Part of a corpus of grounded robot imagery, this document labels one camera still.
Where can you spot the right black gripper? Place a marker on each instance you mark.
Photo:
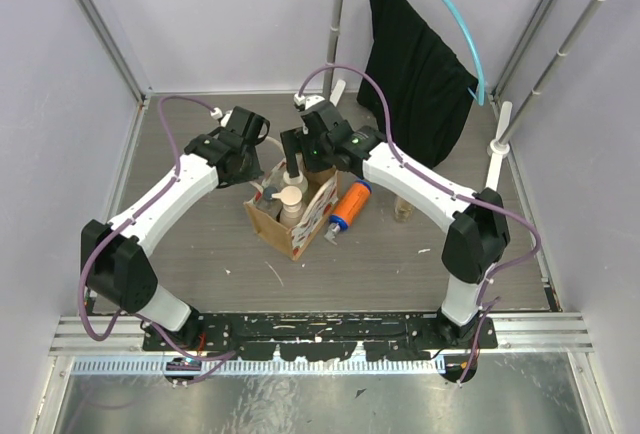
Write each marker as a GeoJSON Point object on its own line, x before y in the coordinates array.
{"type": "Point", "coordinates": [294, 142]}

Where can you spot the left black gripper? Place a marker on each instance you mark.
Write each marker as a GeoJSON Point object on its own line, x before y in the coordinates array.
{"type": "Point", "coordinates": [251, 122]}

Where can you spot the cream round cap bottle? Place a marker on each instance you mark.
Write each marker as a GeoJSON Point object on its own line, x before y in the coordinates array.
{"type": "Point", "coordinates": [297, 179]}

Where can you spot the orange bottle blue cap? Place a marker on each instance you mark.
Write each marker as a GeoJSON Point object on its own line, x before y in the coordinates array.
{"type": "Point", "coordinates": [348, 209]}

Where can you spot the clear amber liquid bottle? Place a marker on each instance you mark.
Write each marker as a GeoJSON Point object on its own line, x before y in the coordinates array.
{"type": "Point", "coordinates": [402, 210]}

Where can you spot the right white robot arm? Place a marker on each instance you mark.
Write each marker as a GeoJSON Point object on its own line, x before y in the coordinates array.
{"type": "Point", "coordinates": [474, 223]}

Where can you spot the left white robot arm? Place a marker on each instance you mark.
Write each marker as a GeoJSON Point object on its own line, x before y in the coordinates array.
{"type": "Point", "coordinates": [115, 255]}

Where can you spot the beige pump dispenser bottle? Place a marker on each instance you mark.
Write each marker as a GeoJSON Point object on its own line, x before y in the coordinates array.
{"type": "Point", "coordinates": [293, 206]}

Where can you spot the black hanging cloth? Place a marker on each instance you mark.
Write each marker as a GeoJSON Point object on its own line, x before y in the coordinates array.
{"type": "Point", "coordinates": [426, 87]}

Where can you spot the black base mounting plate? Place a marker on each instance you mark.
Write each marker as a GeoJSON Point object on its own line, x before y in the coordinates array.
{"type": "Point", "coordinates": [320, 337]}

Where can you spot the aluminium frame rail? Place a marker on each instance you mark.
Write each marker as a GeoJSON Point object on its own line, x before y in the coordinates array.
{"type": "Point", "coordinates": [515, 332]}

